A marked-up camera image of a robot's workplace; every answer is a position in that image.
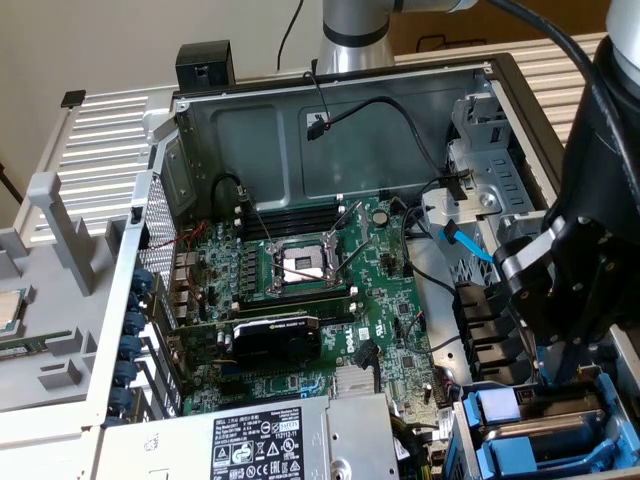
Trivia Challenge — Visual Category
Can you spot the white wire label tag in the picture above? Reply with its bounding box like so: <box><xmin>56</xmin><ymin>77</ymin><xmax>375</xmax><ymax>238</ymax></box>
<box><xmin>435</xmin><ymin>405</ymin><xmax>455</xmax><ymax>444</ymax></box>

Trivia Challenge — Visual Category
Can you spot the black wire with wide plug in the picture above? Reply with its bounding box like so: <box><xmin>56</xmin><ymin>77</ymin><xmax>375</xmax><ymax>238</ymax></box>
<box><xmin>354</xmin><ymin>340</ymin><xmax>381</xmax><ymax>399</ymax></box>

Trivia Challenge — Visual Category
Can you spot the metal locking lever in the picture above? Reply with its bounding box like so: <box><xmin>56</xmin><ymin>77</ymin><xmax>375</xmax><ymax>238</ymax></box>
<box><xmin>248</xmin><ymin>197</ymin><xmax>276</xmax><ymax>249</ymax></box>
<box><xmin>333</xmin><ymin>237</ymin><xmax>374</xmax><ymax>281</ymax></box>

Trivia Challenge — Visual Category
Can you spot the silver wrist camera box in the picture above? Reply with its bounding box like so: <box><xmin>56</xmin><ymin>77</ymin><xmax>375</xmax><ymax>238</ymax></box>
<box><xmin>492</xmin><ymin>219</ymin><xmax>557</xmax><ymax>276</ymax></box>

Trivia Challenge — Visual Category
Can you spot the silver CPU chip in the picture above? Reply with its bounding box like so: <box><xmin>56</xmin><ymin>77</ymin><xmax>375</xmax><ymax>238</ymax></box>
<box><xmin>0</xmin><ymin>287</ymin><xmax>26</xmax><ymax>334</ymax></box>

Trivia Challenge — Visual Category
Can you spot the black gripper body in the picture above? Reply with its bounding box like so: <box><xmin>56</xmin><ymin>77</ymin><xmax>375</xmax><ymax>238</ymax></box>
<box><xmin>542</xmin><ymin>35</ymin><xmax>640</xmax><ymax>329</ymax></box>

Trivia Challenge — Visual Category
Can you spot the grey plastic parts rack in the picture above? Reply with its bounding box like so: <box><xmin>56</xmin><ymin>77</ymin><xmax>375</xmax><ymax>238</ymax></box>
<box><xmin>0</xmin><ymin>171</ymin><xmax>132</xmax><ymax>416</ymax></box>

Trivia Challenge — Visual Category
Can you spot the grey power supply unit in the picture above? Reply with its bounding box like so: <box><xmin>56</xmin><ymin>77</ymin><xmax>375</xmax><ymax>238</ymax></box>
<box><xmin>97</xmin><ymin>392</ymin><xmax>401</xmax><ymax>480</ymax></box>

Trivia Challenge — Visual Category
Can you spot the hard drive with blue caddy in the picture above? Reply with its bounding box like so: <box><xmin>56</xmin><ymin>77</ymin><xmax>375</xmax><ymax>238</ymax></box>
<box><xmin>449</xmin><ymin>364</ymin><xmax>640</xmax><ymax>480</ymax></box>

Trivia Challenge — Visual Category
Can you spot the black graphics card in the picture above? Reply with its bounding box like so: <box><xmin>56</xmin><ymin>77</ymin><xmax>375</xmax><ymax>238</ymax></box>
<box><xmin>167</xmin><ymin>312</ymin><xmax>324</xmax><ymax>374</ymax></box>

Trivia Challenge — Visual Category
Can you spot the braided black yellow wire bundle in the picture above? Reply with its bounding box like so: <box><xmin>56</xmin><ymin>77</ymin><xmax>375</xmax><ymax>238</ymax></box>
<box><xmin>389</xmin><ymin>412</ymin><xmax>436</xmax><ymax>480</ymax></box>

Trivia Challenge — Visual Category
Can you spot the open grey PC case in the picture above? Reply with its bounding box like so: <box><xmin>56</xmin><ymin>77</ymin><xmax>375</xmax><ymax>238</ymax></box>
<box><xmin>82</xmin><ymin>52</ymin><xmax>640</xmax><ymax>480</ymax></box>

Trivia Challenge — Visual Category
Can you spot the green RAM stick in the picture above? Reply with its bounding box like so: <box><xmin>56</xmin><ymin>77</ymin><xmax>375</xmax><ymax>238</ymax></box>
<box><xmin>0</xmin><ymin>335</ymin><xmax>71</xmax><ymax>362</ymax></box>

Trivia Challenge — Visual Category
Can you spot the short black loop wire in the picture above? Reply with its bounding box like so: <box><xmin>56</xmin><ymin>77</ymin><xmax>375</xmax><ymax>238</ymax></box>
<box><xmin>210</xmin><ymin>172</ymin><xmax>250</xmax><ymax>214</ymax></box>

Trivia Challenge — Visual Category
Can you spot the black RAM slot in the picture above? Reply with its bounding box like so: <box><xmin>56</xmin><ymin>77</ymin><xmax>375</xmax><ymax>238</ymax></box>
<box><xmin>230</xmin><ymin>285</ymin><xmax>359</xmax><ymax>314</ymax></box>
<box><xmin>233</xmin><ymin>207</ymin><xmax>349</xmax><ymax>242</ymax></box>
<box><xmin>233</xmin><ymin>194</ymin><xmax>347</xmax><ymax>226</ymax></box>
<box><xmin>234</xmin><ymin>299</ymin><xmax>360</xmax><ymax>326</ymax></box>

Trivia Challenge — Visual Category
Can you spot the blue plastic disk carrier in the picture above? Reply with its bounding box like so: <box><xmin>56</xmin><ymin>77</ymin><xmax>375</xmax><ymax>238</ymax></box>
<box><xmin>474</xmin><ymin>434</ymin><xmax>636</xmax><ymax>474</ymax></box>

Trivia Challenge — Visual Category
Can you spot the thin black wire orange plug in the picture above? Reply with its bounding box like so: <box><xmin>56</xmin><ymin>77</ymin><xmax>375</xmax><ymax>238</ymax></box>
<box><xmin>399</xmin><ymin>309</ymin><xmax>427</xmax><ymax>354</ymax></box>

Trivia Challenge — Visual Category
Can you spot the CPU socket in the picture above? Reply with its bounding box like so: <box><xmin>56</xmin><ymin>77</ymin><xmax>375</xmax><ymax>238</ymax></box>
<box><xmin>264</xmin><ymin>232</ymin><xmax>351</xmax><ymax>296</ymax></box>

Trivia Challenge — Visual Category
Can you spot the blue SATA wire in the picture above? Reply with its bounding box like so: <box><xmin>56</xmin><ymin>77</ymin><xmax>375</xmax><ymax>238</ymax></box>
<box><xmin>435</xmin><ymin>222</ymin><xmax>501</xmax><ymax>266</ymax></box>

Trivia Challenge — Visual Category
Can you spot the metal socket cover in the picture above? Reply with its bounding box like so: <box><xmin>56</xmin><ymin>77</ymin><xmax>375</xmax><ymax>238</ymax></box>
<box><xmin>320</xmin><ymin>199</ymin><xmax>364</xmax><ymax>282</ymax></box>

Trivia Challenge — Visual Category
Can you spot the silver chipset heat sink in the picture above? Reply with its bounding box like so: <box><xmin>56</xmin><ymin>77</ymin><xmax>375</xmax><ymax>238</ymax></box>
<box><xmin>333</xmin><ymin>364</ymin><xmax>376</xmax><ymax>399</ymax></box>

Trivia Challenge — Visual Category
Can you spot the black wire beside motherboard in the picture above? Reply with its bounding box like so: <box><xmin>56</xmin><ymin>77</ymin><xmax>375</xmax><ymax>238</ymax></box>
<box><xmin>399</xmin><ymin>197</ymin><xmax>459</xmax><ymax>294</ymax></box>

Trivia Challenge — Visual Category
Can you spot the long black wire with plug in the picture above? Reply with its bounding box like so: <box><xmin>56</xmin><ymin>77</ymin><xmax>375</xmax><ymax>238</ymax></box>
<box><xmin>305</xmin><ymin>95</ymin><xmax>446</xmax><ymax>181</ymax></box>

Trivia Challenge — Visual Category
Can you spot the thin black red wire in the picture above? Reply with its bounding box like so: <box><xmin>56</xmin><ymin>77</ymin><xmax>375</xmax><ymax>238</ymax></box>
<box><xmin>302</xmin><ymin>69</ymin><xmax>334</xmax><ymax>131</ymax></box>

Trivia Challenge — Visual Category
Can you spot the small black box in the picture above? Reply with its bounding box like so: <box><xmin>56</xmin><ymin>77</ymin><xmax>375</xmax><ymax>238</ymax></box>
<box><xmin>174</xmin><ymin>40</ymin><xmax>236</xmax><ymax>94</ymax></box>

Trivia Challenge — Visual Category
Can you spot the thin black background cable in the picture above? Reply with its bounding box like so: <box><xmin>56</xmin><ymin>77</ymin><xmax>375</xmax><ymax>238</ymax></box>
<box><xmin>276</xmin><ymin>0</ymin><xmax>306</xmax><ymax>71</ymax></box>

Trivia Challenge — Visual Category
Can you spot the grey metal drive cage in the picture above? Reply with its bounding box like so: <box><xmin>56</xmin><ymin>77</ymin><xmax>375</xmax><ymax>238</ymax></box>
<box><xmin>419</xmin><ymin>92</ymin><xmax>561</xmax><ymax>271</ymax></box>

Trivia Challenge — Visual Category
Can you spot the green Dell motherboard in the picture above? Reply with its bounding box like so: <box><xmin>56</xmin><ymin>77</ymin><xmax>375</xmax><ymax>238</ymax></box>
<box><xmin>167</xmin><ymin>193</ymin><xmax>454</xmax><ymax>454</ymax></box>

